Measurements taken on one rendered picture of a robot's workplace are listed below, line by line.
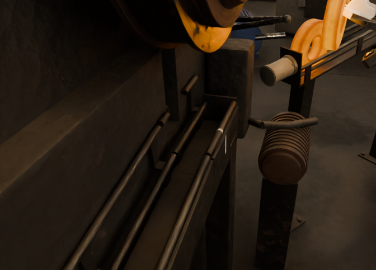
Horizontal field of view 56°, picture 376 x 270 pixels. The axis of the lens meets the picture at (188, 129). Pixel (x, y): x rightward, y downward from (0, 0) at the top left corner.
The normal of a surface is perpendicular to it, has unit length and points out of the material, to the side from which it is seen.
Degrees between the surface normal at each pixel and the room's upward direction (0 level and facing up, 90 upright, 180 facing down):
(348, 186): 0
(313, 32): 89
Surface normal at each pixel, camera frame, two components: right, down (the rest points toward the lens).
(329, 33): -0.47, 0.66
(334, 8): -0.46, 0.05
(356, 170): -0.04, -0.84
